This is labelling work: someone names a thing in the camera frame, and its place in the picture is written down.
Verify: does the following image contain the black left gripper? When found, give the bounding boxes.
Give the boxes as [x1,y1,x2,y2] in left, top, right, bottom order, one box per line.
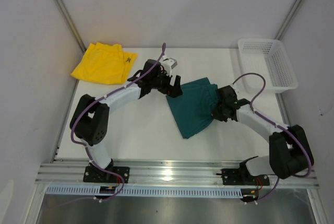
[151,68,182,98]

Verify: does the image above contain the green shorts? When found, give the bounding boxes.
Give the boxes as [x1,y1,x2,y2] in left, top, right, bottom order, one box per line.
[166,77,219,139]

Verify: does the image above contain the yellow shorts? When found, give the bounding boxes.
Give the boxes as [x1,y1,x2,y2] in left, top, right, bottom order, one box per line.
[70,42,138,85]

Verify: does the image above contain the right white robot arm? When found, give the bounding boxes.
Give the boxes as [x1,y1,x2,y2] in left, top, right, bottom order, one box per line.
[211,86,314,184]

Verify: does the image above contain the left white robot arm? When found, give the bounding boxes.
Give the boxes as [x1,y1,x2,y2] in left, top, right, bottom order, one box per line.
[70,56,183,182]

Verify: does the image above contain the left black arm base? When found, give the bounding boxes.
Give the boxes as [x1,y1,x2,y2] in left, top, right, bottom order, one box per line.
[83,165,130,184]

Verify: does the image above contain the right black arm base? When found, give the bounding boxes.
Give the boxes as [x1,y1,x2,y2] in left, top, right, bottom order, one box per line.
[217,168,270,186]

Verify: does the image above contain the white perforated plastic basket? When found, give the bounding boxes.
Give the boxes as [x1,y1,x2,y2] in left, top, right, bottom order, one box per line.
[238,38,298,93]

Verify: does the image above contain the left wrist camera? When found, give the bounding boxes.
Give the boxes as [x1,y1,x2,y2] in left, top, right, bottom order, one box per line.
[161,55,177,76]

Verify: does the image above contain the right aluminium corner post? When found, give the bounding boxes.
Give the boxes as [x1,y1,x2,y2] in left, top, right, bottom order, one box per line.
[275,0,306,40]

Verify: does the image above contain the aluminium corner post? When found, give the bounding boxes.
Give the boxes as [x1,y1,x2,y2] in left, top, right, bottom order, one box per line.
[53,0,86,53]
[275,0,306,40]

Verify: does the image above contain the slotted white cable duct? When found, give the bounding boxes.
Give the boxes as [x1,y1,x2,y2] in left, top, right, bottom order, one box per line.
[45,184,243,198]

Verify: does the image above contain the aluminium front rail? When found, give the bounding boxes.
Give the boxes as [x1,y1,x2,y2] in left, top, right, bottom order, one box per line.
[35,159,320,190]

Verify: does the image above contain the left aluminium corner post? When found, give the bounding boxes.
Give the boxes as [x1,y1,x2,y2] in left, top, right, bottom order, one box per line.
[53,0,86,53]

